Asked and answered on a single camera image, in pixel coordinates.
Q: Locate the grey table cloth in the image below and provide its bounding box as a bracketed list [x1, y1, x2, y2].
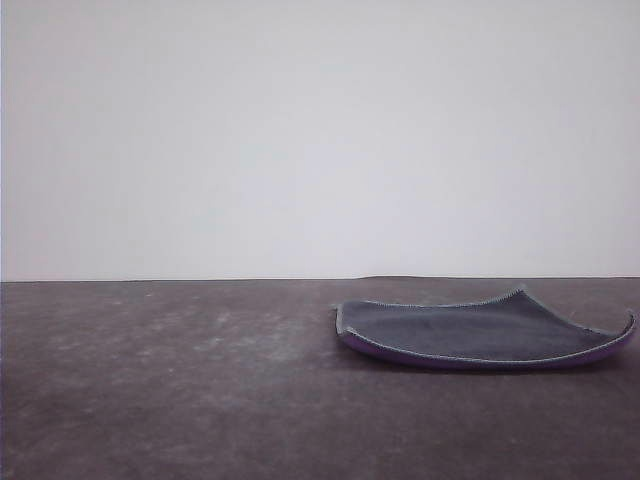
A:
[0, 274, 640, 480]

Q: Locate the purple towel with grey hem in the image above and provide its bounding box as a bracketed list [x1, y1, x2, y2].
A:
[329, 283, 639, 372]

